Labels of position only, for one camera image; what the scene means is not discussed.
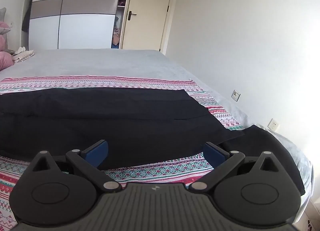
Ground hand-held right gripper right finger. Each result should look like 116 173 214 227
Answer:
189 142 282 193

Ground white and grey wardrobe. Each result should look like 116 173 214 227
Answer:
22 0 132 50

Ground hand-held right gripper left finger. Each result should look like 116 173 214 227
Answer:
32 140 121 192

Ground pink pillow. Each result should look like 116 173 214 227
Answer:
0 21 12 52
0 51 14 71

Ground patterned blanket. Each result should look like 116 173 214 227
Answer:
0 75 245 231

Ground bed with grey sheet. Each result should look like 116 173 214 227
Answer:
0 48 314 223

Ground folded pale cloth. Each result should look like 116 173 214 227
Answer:
12 46 35 63

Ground black pants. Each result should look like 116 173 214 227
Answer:
0 87 245 171

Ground clothes in wardrobe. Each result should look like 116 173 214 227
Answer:
111 0 132 49

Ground cream door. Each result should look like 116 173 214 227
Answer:
119 0 175 56

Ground black garment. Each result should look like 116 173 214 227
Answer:
219 125 306 196

